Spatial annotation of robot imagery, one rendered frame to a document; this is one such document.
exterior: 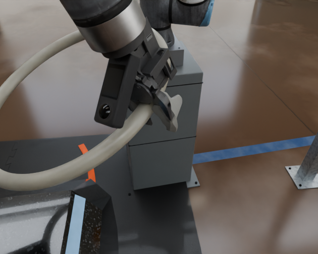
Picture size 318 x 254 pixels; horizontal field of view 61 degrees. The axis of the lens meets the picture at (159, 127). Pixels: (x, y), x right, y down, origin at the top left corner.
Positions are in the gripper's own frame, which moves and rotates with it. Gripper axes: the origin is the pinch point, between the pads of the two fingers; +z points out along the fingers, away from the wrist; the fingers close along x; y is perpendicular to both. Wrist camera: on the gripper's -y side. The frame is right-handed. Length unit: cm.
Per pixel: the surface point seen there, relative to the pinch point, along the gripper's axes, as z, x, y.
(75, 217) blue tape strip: 25.7, 27.7, -22.3
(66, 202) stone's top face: 23.6, 32.2, -20.0
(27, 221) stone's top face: 19, 36, -30
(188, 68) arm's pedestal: 46, 39, 62
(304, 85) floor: 194, 12, 198
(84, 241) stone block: 28.3, 22.5, -26.2
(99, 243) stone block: 32.7, 20.9, -24.8
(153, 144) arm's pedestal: 80, 57, 31
